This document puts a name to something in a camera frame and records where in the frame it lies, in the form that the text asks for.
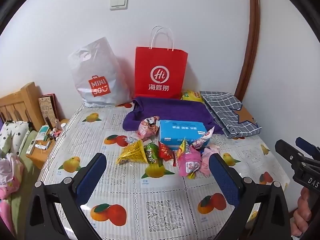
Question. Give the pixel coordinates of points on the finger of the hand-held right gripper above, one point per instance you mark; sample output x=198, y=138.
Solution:
x=306, y=144
x=285, y=149

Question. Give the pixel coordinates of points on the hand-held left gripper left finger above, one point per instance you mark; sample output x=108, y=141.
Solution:
x=91, y=177

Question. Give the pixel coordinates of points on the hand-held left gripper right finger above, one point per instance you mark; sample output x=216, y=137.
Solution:
x=225, y=177

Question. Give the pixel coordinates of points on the large pink yellow snack packet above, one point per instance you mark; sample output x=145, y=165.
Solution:
x=190, y=162

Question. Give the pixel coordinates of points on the small pink bear snack packet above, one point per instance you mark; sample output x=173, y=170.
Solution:
x=203, y=140

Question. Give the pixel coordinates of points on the yellow triangular snack packet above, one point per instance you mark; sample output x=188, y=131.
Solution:
x=132, y=153

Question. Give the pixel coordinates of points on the white red snack packet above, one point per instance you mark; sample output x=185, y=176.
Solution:
x=130, y=140

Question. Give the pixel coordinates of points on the green snack packet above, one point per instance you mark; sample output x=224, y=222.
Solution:
x=151, y=153

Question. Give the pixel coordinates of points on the red gold snack packet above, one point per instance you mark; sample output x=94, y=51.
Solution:
x=165, y=152

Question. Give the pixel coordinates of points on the pink panda snack packet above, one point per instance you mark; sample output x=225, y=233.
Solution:
x=147, y=128

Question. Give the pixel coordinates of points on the person's right hand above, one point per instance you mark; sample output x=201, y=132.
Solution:
x=302, y=212

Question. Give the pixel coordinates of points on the small pink white figurine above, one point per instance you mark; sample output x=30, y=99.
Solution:
x=56, y=133

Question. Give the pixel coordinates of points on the wooden nightstand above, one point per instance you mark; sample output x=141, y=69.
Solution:
x=37, y=157

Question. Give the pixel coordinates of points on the white tube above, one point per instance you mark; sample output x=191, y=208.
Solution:
x=42, y=145

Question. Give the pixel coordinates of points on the blue tissue pack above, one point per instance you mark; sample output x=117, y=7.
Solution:
x=182, y=130

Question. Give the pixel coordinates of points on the teal white box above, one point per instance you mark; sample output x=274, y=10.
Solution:
x=42, y=132

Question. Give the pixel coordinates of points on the green bed sheet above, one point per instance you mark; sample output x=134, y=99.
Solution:
x=25, y=185

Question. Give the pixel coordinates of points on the grey checked folded cloth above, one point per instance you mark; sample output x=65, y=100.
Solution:
x=225, y=110

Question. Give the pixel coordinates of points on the white remote control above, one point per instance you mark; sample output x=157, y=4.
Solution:
x=30, y=147

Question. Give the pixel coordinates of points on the fruit print tablecloth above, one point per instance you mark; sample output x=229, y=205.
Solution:
x=162, y=205

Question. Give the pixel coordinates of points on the patterned cover book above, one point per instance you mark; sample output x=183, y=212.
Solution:
x=47, y=110

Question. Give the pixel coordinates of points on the pink cloth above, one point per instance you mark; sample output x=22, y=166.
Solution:
x=10, y=172

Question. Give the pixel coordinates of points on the purple towel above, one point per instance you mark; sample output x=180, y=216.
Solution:
x=175, y=110

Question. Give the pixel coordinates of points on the yellow snack bag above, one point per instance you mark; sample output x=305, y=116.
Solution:
x=191, y=96

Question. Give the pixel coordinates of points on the floral pillow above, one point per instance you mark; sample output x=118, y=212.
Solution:
x=12, y=135

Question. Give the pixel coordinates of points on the wooden headboard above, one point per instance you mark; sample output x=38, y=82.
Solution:
x=25, y=97

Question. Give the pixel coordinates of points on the white plastic shopping bag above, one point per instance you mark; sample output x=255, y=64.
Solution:
x=100, y=65

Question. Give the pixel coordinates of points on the red paper bag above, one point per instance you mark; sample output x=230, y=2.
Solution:
x=160, y=60

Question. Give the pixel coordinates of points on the wooden door frame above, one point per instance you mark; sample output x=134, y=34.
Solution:
x=252, y=42

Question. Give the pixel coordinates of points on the white light switch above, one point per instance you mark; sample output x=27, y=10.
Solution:
x=119, y=2

